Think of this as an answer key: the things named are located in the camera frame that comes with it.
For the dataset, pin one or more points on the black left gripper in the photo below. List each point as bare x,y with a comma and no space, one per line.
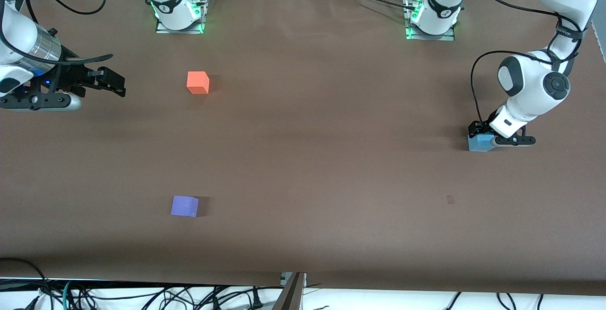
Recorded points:
475,128

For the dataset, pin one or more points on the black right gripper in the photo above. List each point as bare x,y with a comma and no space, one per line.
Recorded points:
72,76

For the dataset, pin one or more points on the light blue foam block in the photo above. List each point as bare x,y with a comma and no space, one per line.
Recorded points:
479,143

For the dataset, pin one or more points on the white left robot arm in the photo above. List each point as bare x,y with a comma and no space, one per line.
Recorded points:
530,87

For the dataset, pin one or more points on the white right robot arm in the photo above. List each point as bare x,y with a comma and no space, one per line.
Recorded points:
19,40

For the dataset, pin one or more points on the orange foam block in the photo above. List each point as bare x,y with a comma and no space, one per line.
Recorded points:
197,83

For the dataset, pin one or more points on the purple foam block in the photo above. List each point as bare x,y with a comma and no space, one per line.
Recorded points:
184,206

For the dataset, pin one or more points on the black power plug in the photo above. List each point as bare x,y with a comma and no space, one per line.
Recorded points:
256,301

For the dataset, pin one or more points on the aluminium profile bar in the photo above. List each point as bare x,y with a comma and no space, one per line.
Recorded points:
291,296

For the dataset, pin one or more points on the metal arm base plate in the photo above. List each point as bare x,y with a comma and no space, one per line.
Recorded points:
412,33
201,14

